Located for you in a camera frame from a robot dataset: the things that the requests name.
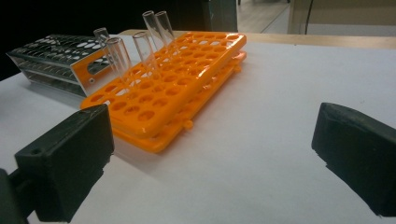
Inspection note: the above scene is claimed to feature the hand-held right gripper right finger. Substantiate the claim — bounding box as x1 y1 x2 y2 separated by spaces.
311 102 396 217

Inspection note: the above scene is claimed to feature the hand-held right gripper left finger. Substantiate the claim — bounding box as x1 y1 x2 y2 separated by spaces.
13 104 115 223

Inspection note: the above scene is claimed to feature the clear tube rack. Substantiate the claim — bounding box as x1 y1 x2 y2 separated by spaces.
6 33 115 97

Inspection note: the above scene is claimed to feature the clear glass test tube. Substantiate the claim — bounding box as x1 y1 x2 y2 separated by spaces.
92 26 111 48
132 31 162 80
142 9 166 52
105 36 134 85
154 9 177 48

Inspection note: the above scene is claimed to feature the orange plastic test tube rack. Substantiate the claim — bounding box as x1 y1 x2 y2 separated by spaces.
79 31 248 154

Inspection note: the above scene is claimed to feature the white board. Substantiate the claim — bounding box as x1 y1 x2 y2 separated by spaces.
0 34 396 224

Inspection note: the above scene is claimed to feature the light wooden furniture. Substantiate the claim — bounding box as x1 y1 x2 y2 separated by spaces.
288 0 396 36

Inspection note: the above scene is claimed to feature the dark cabinet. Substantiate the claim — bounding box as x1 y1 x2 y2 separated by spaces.
202 0 238 33

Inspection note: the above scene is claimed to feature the black hanging cable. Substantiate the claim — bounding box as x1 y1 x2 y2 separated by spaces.
304 0 314 26

